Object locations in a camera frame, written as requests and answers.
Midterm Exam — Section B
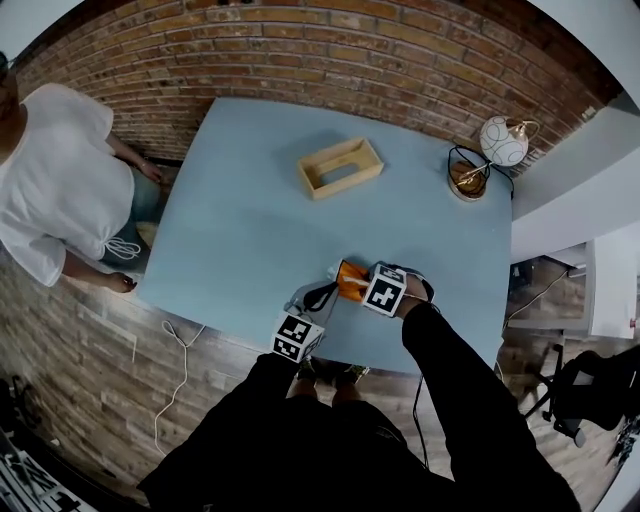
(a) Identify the person's right forearm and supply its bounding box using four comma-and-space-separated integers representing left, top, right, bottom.
401, 294, 506, 416

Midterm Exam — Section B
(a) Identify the person's left leg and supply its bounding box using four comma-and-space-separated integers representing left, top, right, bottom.
287, 357, 319, 401

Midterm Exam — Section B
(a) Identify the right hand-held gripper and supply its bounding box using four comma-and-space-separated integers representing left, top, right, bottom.
360, 260, 435, 319

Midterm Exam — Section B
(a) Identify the person's left forearm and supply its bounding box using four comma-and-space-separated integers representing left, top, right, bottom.
247, 349, 307, 401

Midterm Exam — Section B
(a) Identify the person's right leg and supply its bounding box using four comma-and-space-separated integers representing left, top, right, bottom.
332, 363, 371, 406

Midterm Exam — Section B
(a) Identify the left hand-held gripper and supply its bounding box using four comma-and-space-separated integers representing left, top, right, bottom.
270, 280, 341, 364

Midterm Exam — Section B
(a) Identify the white floor cable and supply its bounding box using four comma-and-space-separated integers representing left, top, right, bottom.
153, 319, 207, 456
504, 269, 571, 326

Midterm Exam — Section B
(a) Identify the orange tissue pack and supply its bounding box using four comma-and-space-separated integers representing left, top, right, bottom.
327, 258, 374, 304

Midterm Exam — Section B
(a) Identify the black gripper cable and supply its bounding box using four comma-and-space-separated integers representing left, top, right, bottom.
412, 374, 431, 469

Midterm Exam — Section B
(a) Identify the light blue table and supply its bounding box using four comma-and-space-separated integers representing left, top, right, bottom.
137, 97, 514, 376

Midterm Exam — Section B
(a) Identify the wooden tray box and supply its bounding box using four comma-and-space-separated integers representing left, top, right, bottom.
297, 137, 385, 201

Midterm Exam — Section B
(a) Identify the black office chair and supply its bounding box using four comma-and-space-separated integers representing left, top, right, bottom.
519, 342, 640, 449

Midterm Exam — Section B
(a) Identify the person's black clothed torso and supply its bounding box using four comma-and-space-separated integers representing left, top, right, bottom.
137, 349, 581, 512

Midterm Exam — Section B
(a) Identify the black lamp cable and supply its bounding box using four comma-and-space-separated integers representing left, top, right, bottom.
447, 144, 516, 196

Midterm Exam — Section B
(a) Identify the person's leg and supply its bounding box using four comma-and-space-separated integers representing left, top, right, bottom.
287, 357, 319, 401
332, 363, 371, 406

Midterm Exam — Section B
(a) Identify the gold globe shade table lamp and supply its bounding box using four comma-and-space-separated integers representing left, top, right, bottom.
447, 115, 542, 202

